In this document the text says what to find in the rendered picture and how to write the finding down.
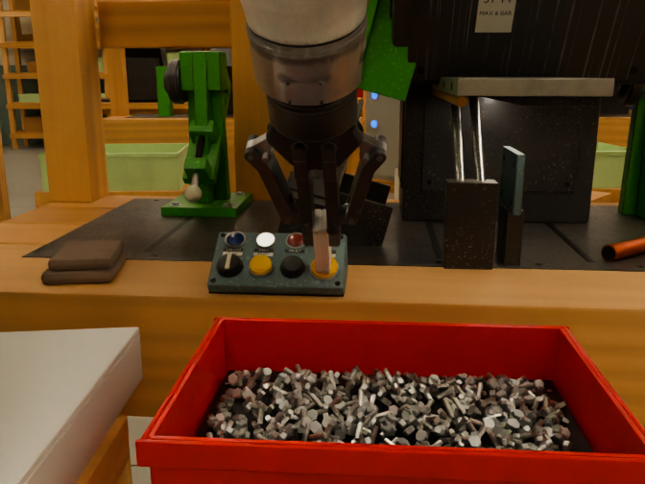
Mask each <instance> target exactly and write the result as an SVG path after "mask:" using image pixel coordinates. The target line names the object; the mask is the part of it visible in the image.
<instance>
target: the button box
mask: <svg viewBox="0 0 645 484"><path fill-rule="evenodd" d="M234 232H240V233H242V234H243V235H244V241H243V242H242V243H241V244H239V245H236V246H232V245H229V244H228V243H227V237H228V236H229V235H230V234H231V233H234ZM262 233H270V234H272V235H273V236H274V238H275V240H274V242H273V244H271V245H269V246H260V245H259V244H258V243H257V241H256V240H257V237H258V236H259V235H260V234H262ZM294 233H299V234H301V235H302V233H300V232H293V233H275V232H267V231H265V232H241V231H233V232H226V231H222V232H219V234H218V239H217V243H216V247H215V252H214V255H213V260H212V264H211V269H210V273H209V277H208V282H207V287H208V290H209V292H208V293H211V294H247V295H282V296H319V297H343V296H344V294H345V292H346V280H347V245H346V244H347V237H346V235H345V234H341V244H340V245H339V247H331V252H332V254H331V256H332V257H333V258H334V259H335V260H336V261H337V264H338V270H337V272H336V274H335V275H334V276H332V277H330V278H318V277H316V276H315V275H314V274H313V273H312V271H311V263H312V261H313V260H314V259H315V253H314V247H313V246H305V245H304V244H302V245H301V246H299V247H292V246H290V245H289V244H288V242H287V239H288V237H289V236H290V235H292V234H294ZM228 253H232V254H236V255H238V256H239V258H240V260H241V268H240V270H239V271H238V272H237V273H235V274H233V275H224V274H222V273H220V271H219V270H218V266H217V262H218V260H219V258H220V257H221V256H222V255H224V254H228ZM259 254H263V255H265V256H267V257H268V258H269V259H270V260H271V262H272V269H271V270H270V271H269V272H268V273H267V274H265V275H256V274H254V273H253V272H252V271H251V268H250V262H251V259H252V258H253V257H255V256H256V255H259ZM289 255H296V256H298V257H299V258H301V260H302V262H303V270H302V271H301V272H300V273H299V274H298V275H295V276H288V275H286V274H284V273H283V272H282V269H281V262H282V260H283V259H284V258H285V257H287V256H289Z"/></svg>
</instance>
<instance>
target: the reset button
mask: <svg viewBox="0 0 645 484"><path fill-rule="evenodd" d="M250 268H251V271H252V272H253V273H254V274H256V275H265V274H267V273H268V272H269V271H270V270H271V269H272V262H271V260H270V259H269V258H268V257H267V256H265V255H263V254H259V255H256V256H255V257H253V258H252V259H251V262H250Z"/></svg>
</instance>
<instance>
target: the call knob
mask: <svg viewBox="0 0 645 484"><path fill-rule="evenodd" d="M217 266H218V270H219V271H220V273H222V274H224V275H233V274H235V273H237V272H238V271H239V270H240V268H241V260H240V258H239V256H238V255H236V254H232V253H228V254H224V255H222V256H221V257H220V258H219V260H218V262H217Z"/></svg>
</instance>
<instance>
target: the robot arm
mask: <svg viewBox="0 0 645 484"><path fill-rule="evenodd" d="M240 1H241V4H242V7H243V9H244V12H245V17H246V20H247V22H246V28H247V34H248V38H249V40H250V46H251V57H252V64H253V71H254V77H255V80H256V82H257V84H258V85H259V87H260V88H261V90H262V91H263V92H265V93H266V96H267V104H268V111H269V118H270V123H269V125H268V128H267V132H266V133H264V134H262V135H260V136H258V135H256V134H251V135H250V136H249V138H248V142H247V147H246V151H245V155H244V157H245V160H246V161H247V162H248V163H249V164H250V165H251V166H253V167H254V168H255V169H256V170H257V171H258V173H259V175H260V177H261V179H262V181H263V182H264V184H265V186H266V188H267V190H268V193H269V195H270V197H271V199H272V201H273V203H274V205H275V208H276V210H277V212H278V214H279V216H280V218H281V220H282V222H283V223H284V224H287V225H291V224H293V223H298V224H300V225H301V229H302V238H303V244H304V245H305V246H313V247H314V253H315V263H316V273H317V274H321V273H325V274H329V273H330V266H331V254H332V252H331V247H339V245H340V244H341V225H342V224H348V225H350V226H352V225H355V224H356V223H357V221H358V218H359V216H360V213H361V210H362V207H363V204H364V201H365V199H366V197H367V194H368V191H369V188H370V183H371V180H372V177H373V175H374V172H375V171H376V170H377V169H378V168H379V167H380V166H381V165H382V164H383V163H384V162H385V160H386V158H387V139H386V137H385V136H384V135H377V136H376V137H375V138H373V137H372V136H370V135H368V134H366V133H363V131H364V129H363V126H362V124H361V123H360V121H359V119H358V117H357V87H358V86H359V84H360V83H362V81H363V77H362V67H363V62H364V59H363V56H364V54H365V51H366V30H367V26H368V17H367V13H366V11H367V2H368V0H240ZM358 147H359V148H360V149H359V157H360V160H359V164H358V167H357V170H356V173H355V176H354V179H353V182H352V186H351V188H350V191H349V194H348V197H347V200H346V204H345V205H341V206H340V184H339V166H340V165H342V164H343V163H344V162H345V161H346V159H347V158H348V157H349V156H350V155H351V154H352V153H353V152H354V151H355V150H356V149H357V148H358ZM274 149H275V150H276V151H277V152H278V153H279V154H280V155H282V156H283V157H284V158H285V159H286V160H287V161H288V162H289V163H290V164H291V165H293V166H294V171H295V181H296V182H297V191H298V200H299V204H297V202H296V200H295V198H294V196H293V193H292V191H291V189H290V187H289V185H288V182H287V181H286V179H285V177H284V174H283V172H282V170H281V168H280V166H279V163H278V161H277V159H276V157H275V154H274ZM313 169H319V170H322V175H323V181H324V195H325V209H323V210H320V209H315V203H314V193H313V181H312V170H313ZM314 209H315V211H314Z"/></svg>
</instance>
